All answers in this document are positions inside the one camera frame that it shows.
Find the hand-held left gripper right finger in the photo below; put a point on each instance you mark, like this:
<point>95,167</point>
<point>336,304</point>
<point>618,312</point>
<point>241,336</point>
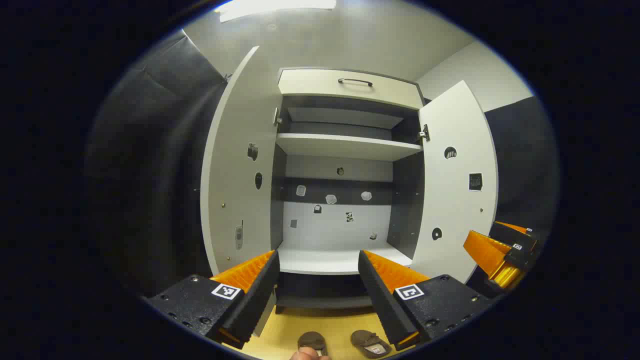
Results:
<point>382,305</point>

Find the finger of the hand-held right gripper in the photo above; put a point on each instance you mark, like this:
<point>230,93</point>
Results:
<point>485,252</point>
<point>515,235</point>

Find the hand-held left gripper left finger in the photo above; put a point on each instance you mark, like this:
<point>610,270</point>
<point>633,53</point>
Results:
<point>252,305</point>

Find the brown fuzzy shoe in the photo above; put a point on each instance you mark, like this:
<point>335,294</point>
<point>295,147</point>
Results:
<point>371,344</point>
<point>311,340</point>

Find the white shoe cabinet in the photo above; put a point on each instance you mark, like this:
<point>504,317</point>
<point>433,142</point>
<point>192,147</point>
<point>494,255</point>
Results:
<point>345,220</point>

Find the white cabinet shelf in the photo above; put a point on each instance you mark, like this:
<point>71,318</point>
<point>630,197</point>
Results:
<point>345,146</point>

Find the white cabinet drawer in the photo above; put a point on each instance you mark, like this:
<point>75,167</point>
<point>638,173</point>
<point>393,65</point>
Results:
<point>320,85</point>

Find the black backdrop cloth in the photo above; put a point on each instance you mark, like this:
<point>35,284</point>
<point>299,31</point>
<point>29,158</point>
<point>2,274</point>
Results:
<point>520,165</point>
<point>150,175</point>

